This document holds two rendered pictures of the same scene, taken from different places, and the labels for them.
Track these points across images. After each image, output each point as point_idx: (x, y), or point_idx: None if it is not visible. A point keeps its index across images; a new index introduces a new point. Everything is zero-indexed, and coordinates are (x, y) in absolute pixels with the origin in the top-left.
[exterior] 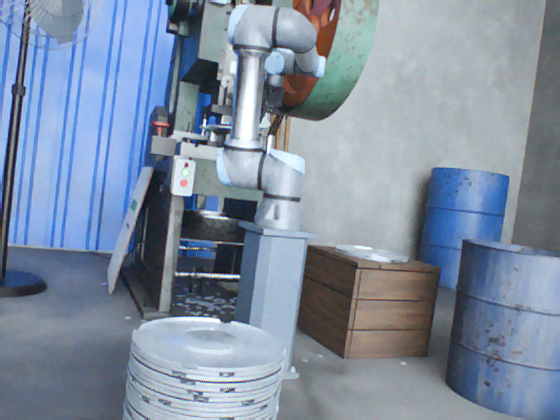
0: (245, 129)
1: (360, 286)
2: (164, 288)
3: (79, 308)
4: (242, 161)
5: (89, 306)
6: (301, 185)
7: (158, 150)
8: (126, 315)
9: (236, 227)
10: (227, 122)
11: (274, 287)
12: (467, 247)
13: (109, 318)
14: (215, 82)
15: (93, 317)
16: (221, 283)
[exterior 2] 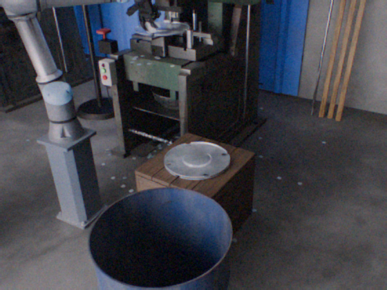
0: (35, 69)
1: (140, 188)
2: (119, 138)
3: (101, 136)
4: (41, 90)
5: (109, 135)
6: (59, 112)
7: (102, 50)
8: (111, 147)
9: (174, 103)
10: (173, 15)
11: (55, 173)
12: (128, 199)
13: (99, 148)
14: None
15: (94, 145)
16: (141, 145)
